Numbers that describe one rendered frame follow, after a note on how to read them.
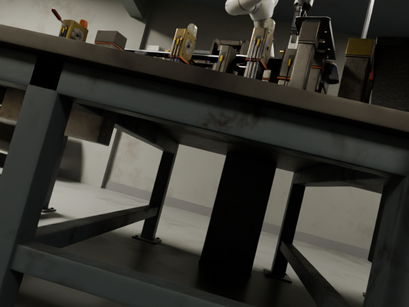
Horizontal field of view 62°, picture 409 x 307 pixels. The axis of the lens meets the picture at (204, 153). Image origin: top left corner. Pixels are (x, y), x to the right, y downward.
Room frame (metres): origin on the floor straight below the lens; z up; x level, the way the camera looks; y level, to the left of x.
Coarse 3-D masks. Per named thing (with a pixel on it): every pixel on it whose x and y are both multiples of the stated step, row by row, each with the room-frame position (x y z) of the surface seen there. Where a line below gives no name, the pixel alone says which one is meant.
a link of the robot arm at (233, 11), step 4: (228, 0) 1.86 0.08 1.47; (232, 0) 1.81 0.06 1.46; (236, 0) 1.78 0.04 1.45; (228, 4) 1.85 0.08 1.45; (232, 4) 1.82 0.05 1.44; (236, 4) 1.79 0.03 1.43; (228, 8) 1.87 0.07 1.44; (232, 8) 1.83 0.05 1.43; (236, 8) 1.81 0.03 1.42; (240, 8) 1.79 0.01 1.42; (252, 8) 1.85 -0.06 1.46; (228, 12) 1.91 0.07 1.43; (232, 12) 1.87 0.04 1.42; (236, 12) 1.85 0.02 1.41; (240, 12) 1.84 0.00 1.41; (244, 12) 1.84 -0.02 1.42; (248, 12) 1.88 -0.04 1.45; (252, 12) 1.90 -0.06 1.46
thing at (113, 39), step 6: (102, 30) 1.57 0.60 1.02; (108, 30) 1.55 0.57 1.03; (114, 30) 1.53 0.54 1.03; (96, 36) 1.58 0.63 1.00; (102, 36) 1.56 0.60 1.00; (108, 36) 1.55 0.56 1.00; (114, 36) 1.53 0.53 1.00; (120, 36) 1.55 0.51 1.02; (96, 42) 1.58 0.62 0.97; (102, 42) 1.56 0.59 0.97; (108, 42) 1.54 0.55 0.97; (114, 42) 1.53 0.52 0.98; (120, 42) 1.56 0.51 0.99; (126, 42) 1.60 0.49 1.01; (114, 48) 1.55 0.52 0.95; (120, 48) 1.57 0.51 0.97
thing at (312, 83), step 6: (318, 54) 1.11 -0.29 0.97; (324, 54) 1.10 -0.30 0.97; (318, 60) 1.11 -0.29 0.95; (324, 60) 1.12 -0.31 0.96; (312, 66) 1.11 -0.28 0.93; (318, 66) 1.11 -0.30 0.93; (324, 66) 1.14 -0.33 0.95; (312, 72) 1.12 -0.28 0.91; (318, 72) 1.11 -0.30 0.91; (312, 78) 1.11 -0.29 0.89; (318, 78) 1.11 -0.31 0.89; (312, 84) 1.11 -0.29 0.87; (318, 84) 1.13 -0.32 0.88; (312, 90) 1.11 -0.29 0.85
